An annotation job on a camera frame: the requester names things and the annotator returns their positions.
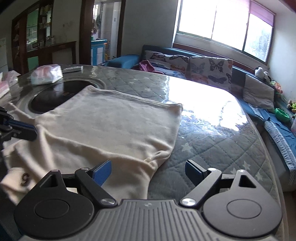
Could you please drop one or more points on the grey remote control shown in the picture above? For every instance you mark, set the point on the grey remote control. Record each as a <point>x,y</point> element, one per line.
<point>72,69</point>

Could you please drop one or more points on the dark wooden cabinet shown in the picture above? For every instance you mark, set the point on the dark wooden cabinet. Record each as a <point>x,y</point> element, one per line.
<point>57,53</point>

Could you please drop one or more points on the green plush toy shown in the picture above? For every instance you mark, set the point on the green plush toy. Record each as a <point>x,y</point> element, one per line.
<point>293,106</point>

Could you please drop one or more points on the dark wooden door frame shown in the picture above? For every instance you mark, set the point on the dark wooden door frame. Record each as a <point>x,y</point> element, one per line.
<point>86,34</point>

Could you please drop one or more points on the blue cloth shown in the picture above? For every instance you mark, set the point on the blue cloth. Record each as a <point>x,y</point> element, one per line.
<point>282,134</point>

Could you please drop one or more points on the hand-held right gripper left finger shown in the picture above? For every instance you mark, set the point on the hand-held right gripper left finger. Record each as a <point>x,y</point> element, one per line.
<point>103,172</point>

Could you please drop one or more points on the panda plush toy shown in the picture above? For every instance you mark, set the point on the panda plush toy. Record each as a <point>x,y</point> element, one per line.
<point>261,73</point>

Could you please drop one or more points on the purple window blind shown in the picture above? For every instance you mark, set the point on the purple window blind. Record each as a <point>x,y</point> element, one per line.
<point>263,11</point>

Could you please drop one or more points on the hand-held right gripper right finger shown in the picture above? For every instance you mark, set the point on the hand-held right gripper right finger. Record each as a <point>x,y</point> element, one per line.
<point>193,172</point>

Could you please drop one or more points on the pink package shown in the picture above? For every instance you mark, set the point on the pink package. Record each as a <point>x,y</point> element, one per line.
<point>8,83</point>

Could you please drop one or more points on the pink plush toy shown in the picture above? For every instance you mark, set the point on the pink plush toy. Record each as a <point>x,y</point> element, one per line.
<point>277,87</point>

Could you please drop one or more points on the purple garment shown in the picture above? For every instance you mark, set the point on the purple garment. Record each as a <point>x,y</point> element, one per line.
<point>145,66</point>

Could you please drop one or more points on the tissue pack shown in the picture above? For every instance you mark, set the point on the tissue pack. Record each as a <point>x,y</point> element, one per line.
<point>46,75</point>

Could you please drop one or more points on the clear plastic storage box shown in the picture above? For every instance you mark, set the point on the clear plastic storage box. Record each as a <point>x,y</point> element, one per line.
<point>294,125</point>

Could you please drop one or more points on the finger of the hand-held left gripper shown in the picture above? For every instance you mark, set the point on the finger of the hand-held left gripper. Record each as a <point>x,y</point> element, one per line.
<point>25,133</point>

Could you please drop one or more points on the cream sweatshirt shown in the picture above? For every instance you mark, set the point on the cream sweatshirt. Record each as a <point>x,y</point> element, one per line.
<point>104,120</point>

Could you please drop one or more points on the window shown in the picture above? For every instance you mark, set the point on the window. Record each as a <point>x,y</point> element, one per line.
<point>222,25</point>

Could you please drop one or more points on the green bowl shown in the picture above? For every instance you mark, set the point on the green bowl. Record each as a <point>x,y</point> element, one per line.
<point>283,114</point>

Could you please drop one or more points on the blue cabinet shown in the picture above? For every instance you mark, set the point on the blue cabinet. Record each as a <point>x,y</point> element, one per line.
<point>98,52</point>

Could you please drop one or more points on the grey quilted star table cover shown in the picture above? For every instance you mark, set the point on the grey quilted star table cover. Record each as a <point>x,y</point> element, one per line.
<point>219,150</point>

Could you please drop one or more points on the butterfly print pillow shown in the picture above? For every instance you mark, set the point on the butterfly print pillow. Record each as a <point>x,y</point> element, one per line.
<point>171,69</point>
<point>211,71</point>
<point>166,58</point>

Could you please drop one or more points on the round black induction cooker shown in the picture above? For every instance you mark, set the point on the round black induction cooker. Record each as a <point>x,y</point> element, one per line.
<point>48,99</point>

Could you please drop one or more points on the grey pillow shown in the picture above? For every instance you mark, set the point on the grey pillow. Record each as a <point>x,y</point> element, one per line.
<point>259,92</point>

